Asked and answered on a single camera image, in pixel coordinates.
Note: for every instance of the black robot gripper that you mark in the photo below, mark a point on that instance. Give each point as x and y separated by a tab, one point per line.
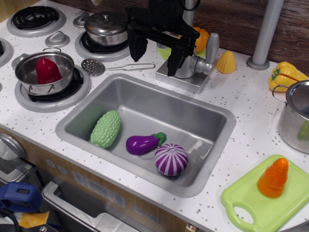
162	22

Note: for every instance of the grey toy faucet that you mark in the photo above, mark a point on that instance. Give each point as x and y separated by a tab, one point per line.
195	72

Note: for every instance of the green plastic plate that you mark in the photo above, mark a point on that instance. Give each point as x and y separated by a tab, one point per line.
164	52

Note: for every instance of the orange toy pumpkin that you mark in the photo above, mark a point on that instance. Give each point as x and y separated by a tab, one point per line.
201	42

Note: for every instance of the back right stove burner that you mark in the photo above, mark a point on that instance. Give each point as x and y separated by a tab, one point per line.
87	49

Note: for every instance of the lidded steel pot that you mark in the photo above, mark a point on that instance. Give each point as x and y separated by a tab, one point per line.
106	28

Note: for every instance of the metal slotted skimmer spoon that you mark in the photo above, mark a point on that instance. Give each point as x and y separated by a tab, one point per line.
95	67

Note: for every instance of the yellow toy corn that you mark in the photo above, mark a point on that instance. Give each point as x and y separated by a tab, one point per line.
226	63

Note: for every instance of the grey stove knob rear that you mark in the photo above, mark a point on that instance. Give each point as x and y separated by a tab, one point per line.
79	22

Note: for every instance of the grey stove knob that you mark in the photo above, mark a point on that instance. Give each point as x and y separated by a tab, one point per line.
18	59
57	40
79	22

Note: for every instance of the front right stove burner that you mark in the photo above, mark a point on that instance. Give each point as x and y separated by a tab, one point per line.
71	95

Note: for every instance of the grey sink basin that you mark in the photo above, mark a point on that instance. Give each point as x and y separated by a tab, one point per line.
200	128

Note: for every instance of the green toy bitter gourd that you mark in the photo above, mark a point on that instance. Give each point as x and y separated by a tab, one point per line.
106	129

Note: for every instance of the purple toy eggplant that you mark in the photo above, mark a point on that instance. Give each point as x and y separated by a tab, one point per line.
141	145

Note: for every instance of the red toy pepper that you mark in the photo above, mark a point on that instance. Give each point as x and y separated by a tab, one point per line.
47	71

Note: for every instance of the purple striped toy onion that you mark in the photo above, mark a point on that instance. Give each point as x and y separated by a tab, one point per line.
171	159

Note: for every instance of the grey vertical pole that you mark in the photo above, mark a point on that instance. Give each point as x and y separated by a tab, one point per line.
258	61

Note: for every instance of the back left stove burner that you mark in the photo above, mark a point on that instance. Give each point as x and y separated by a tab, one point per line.
35	21

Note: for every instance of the yellow toy bell pepper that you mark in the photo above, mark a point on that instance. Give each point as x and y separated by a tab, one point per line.
284	75

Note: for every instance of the grey stove knob left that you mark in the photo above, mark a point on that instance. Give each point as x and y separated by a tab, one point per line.
18	59

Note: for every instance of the left edge stove burner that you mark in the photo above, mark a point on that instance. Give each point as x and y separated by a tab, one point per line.
6	52

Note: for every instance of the steel pot at right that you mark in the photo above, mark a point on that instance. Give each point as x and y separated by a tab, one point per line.
293	125

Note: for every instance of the orange toy carrot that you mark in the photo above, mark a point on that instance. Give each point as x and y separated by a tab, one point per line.
272	182

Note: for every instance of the green plastic cutting board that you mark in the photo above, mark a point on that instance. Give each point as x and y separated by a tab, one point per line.
251	211

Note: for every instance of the blue clamp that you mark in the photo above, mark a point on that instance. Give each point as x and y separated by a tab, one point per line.
20	197

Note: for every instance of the steel pot with handles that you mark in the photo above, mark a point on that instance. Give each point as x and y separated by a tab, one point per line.
26	72

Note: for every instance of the oven door handle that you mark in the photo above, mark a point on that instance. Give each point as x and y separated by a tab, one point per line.
90	217

